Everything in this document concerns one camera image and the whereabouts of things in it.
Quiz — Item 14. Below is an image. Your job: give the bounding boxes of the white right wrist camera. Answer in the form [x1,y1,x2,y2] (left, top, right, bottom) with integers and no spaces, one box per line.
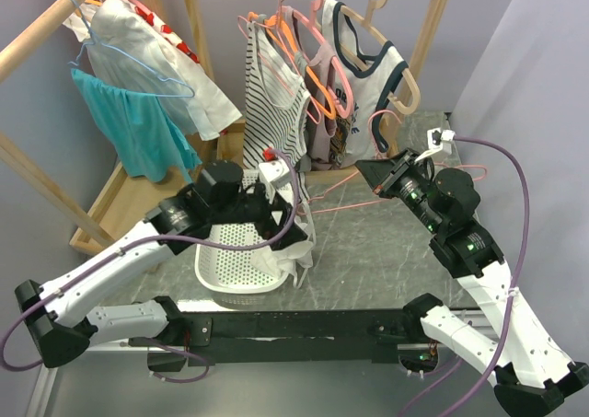
[415,127,456,163]

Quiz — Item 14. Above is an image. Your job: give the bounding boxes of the black white striped tank top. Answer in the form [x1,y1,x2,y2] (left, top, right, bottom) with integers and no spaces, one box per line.
[243,23,310,168]

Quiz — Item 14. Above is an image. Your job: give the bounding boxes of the white navy trimmed tank top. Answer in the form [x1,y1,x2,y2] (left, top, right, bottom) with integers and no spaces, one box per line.
[321,0,408,168]

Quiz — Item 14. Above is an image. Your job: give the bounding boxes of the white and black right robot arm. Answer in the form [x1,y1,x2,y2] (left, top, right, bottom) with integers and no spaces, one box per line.
[355,149,588,416]

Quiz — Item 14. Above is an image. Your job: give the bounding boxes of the white shirt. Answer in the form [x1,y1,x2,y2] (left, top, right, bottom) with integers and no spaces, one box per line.
[85,0,244,142]

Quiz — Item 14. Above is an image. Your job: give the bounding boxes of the mauve tank top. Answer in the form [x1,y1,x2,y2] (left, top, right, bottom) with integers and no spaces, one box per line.
[283,6,353,171]

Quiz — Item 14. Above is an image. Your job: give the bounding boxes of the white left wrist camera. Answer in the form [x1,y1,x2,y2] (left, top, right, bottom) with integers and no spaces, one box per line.
[257,147,294,194]

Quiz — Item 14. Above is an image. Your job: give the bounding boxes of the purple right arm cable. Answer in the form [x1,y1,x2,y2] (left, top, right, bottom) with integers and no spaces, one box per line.
[398,135,530,417]

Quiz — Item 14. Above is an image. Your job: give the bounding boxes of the white perforated plastic basket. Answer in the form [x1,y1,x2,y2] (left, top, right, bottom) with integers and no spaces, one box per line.
[194,168,295,295]

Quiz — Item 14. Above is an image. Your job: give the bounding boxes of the thick pink plastic hanger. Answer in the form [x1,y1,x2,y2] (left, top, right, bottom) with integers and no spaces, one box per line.
[294,0,358,119]

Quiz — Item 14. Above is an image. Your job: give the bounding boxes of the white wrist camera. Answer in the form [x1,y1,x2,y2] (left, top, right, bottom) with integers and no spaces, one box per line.
[257,147,294,194]
[415,127,456,163]

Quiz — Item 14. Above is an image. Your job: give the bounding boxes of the orange plastic hanger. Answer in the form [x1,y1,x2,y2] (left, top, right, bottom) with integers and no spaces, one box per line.
[247,12,337,119]

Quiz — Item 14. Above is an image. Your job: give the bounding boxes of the teal garment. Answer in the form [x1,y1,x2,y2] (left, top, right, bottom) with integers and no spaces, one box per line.
[71,68,201,182]

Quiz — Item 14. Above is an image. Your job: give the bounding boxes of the beige wooden hanger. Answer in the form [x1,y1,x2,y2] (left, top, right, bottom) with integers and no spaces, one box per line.
[340,0,422,114]

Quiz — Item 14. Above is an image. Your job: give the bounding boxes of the wooden left clothes rack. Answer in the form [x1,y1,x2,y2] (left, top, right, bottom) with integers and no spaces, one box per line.
[0,0,217,255]

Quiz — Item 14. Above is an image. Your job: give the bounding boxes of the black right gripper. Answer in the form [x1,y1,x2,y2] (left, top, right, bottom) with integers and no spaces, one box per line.
[355,146,444,233]

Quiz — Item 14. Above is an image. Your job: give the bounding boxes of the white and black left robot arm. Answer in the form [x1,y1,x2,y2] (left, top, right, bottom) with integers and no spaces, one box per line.
[15,159,307,368]

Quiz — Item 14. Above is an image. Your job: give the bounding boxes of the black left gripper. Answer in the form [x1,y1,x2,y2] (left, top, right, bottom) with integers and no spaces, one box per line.
[211,180,307,249]

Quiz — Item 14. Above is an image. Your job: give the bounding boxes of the blue wire hanger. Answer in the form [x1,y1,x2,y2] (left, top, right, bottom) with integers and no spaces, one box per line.
[59,0,196,99]

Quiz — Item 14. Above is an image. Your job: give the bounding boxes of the thin pink wire hanger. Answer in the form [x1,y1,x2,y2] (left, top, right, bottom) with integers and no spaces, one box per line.
[306,111,488,214]

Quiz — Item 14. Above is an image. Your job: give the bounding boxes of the grey tank top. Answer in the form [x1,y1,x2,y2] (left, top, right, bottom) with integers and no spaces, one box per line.
[255,6,319,172]

